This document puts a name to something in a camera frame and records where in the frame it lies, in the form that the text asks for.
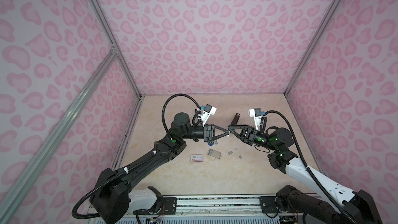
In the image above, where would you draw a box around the aluminium frame corner post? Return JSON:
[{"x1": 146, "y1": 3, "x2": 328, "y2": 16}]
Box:
[
  {"x1": 88, "y1": 0, "x2": 142, "y2": 99},
  {"x1": 284, "y1": 0, "x2": 343, "y2": 97}
]

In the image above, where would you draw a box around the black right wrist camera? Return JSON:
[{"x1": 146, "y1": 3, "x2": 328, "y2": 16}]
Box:
[{"x1": 248, "y1": 108, "x2": 265, "y2": 131}]

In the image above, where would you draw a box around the aluminium frame corner post left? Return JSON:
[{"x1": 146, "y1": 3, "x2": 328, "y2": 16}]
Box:
[{"x1": 88, "y1": 0, "x2": 142, "y2": 99}]

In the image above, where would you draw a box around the aluminium frame corner post right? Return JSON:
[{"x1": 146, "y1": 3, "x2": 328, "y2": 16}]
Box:
[{"x1": 284, "y1": 0, "x2": 343, "y2": 97}]

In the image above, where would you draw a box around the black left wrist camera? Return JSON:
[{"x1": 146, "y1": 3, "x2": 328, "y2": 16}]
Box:
[{"x1": 200, "y1": 104, "x2": 217, "y2": 127}]

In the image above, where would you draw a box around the red white staple box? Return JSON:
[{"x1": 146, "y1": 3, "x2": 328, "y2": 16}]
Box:
[{"x1": 190, "y1": 154, "x2": 204, "y2": 162}]

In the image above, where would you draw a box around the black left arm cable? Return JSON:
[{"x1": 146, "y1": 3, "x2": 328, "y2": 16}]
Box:
[{"x1": 71, "y1": 93, "x2": 203, "y2": 220}]

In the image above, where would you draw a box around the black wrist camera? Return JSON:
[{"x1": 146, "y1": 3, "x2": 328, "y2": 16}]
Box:
[
  {"x1": 248, "y1": 108, "x2": 265, "y2": 131},
  {"x1": 200, "y1": 104, "x2": 217, "y2": 127}
]

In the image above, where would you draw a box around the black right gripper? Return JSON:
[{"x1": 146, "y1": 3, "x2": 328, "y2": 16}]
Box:
[{"x1": 229, "y1": 125, "x2": 279, "y2": 152}]

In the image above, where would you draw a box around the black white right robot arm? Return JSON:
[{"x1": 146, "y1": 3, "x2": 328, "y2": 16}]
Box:
[{"x1": 229, "y1": 125, "x2": 382, "y2": 224}]

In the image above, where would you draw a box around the grey staple box tray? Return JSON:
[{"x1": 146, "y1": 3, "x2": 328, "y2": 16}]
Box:
[{"x1": 207, "y1": 149, "x2": 222, "y2": 159}]

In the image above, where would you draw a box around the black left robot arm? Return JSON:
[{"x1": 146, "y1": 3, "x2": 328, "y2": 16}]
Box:
[{"x1": 89, "y1": 113, "x2": 230, "y2": 224}]

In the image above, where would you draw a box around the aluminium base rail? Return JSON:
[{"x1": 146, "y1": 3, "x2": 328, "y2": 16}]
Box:
[{"x1": 83, "y1": 193, "x2": 358, "y2": 224}]

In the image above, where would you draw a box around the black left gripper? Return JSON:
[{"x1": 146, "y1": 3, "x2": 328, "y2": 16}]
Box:
[{"x1": 181, "y1": 124, "x2": 229, "y2": 144}]

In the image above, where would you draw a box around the aluminium diagonal frame bar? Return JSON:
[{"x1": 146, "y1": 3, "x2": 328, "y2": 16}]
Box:
[{"x1": 1, "y1": 51, "x2": 118, "y2": 224}]

